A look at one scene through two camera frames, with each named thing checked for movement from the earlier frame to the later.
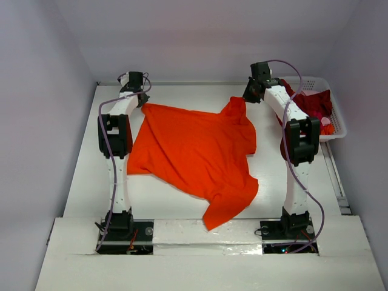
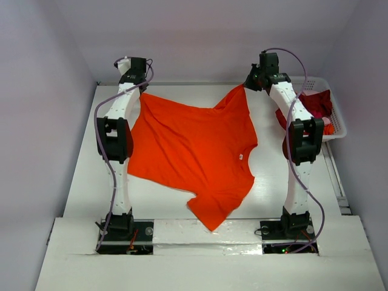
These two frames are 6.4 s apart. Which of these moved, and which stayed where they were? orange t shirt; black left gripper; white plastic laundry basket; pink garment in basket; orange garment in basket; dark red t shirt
Moved: orange t shirt; black left gripper
Stayed: pink garment in basket; dark red t shirt; orange garment in basket; white plastic laundry basket
